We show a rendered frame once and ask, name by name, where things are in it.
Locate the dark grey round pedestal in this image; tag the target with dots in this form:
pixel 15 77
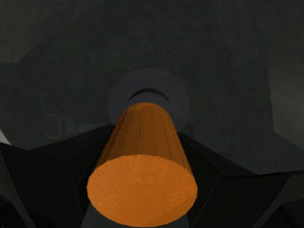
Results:
pixel 149 85

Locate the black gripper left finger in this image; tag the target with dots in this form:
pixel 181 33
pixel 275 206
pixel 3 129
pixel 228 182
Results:
pixel 48 185

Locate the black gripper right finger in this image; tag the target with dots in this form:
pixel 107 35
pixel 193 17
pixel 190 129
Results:
pixel 230 196

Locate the orange knob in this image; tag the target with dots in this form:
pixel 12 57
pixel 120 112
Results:
pixel 142 178

